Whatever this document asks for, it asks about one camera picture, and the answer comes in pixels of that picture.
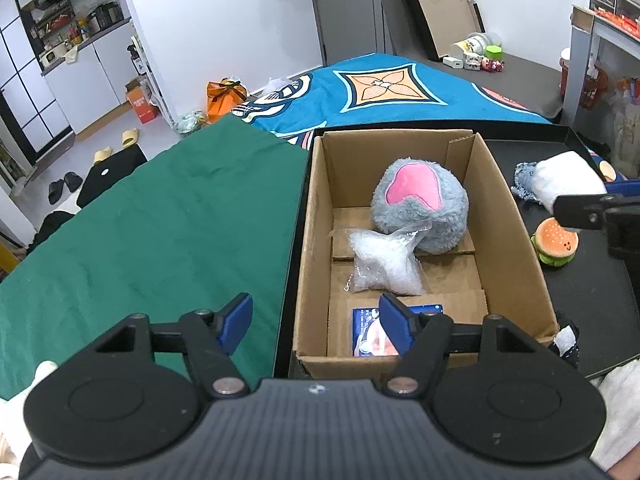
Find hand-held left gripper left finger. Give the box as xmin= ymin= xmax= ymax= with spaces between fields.
xmin=92 ymin=292 xmax=252 ymax=400

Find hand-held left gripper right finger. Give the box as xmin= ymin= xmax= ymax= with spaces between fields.
xmin=378 ymin=294 xmax=546 ymax=400

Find blue printed packet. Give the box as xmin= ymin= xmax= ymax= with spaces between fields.
xmin=351 ymin=304 xmax=446 ymax=358

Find white soft block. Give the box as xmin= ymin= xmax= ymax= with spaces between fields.
xmin=530 ymin=151 xmax=607 ymax=216

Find hamburger squishy toy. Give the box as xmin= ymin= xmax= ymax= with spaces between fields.
xmin=531 ymin=217 xmax=579 ymax=267

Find clear plastic bag white filling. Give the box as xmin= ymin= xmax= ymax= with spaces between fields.
xmin=327 ymin=217 xmax=433 ymax=296

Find blue-grey plush toy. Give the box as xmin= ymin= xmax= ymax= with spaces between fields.
xmin=511 ymin=160 xmax=546 ymax=204

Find black shallow tray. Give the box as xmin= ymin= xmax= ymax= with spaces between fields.
xmin=272 ymin=125 xmax=640 ymax=381

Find brown cardboard box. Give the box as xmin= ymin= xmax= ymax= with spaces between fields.
xmin=292 ymin=129 xmax=560 ymax=383

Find grey mouse plush pink ear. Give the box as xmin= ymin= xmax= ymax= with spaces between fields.
xmin=370 ymin=157 xmax=471 ymax=255

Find dark pouch white patch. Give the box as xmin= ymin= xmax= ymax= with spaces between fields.
xmin=547 ymin=312 xmax=581 ymax=368

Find cream tote bag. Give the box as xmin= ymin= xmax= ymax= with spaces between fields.
xmin=607 ymin=105 xmax=640 ymax=181

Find red storage basket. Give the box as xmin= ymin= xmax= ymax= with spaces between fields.
xmin=557 ymin=47 xmax=608 ymax=111

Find green blanket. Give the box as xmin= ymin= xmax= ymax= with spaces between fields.
xmin=0 ymin=112 xmax=311 ymax=403

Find grey desk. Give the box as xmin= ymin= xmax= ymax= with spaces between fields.
xmin=570 ymin=4 xmax=640 ymax=126

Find grey folding mattress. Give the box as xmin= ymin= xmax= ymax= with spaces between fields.
xmin=367 ymin=0 xmax=566 ymax=121

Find red snack packets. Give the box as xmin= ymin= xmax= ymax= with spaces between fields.
xmin=595 ymin=7 xmax=640 ymax=36

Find blue patterned blanket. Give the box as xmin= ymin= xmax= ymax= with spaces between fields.
xmin=232 ymin=52 xmax=556 ymax=148

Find brown patterned placemat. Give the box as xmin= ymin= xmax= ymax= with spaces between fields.
xmin=571 ymin=5 xmax=596 ymax=31

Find white jar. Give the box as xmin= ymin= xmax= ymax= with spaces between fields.
xmin=450 ymin=31 xmax=502 ymax=58

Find clear bag with greenery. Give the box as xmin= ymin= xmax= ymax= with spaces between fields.
xmin=175 ymin=110 xmax=211 ymax=138

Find dark cloth pile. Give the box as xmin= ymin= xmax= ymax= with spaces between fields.
xmin=25 ymin=195 xmax=83 ymax=256

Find orange gift bag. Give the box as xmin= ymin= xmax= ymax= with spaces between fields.
xmin=206 ymin=76 xmax=247 ymax=123

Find orange cardboard box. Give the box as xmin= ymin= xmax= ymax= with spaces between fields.
xmin=125 ymin=77 xmax=158 ymax=125

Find large black box lid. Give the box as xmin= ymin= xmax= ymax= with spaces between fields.
xmin=390 ymin=0 xmax=486 ymax=61

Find white shelf rack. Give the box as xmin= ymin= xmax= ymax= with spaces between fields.
xmin=127 ymin=35 xmax=176 ymax=131

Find white kitchen cabinet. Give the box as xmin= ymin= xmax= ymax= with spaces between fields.
xmin=40 ymin=17 xmax=141 ymax=136

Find grey door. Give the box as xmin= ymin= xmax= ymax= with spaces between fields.
xmin=305 ymin=0 xmax=386 ymax=68

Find black framed glass door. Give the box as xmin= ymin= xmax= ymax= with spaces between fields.
xmin=0 ymin=0 xmax=76 ymax=161

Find row of kitchen jars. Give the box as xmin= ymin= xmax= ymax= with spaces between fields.
xmin=27 ymin=0 xmax=126 ymax=68

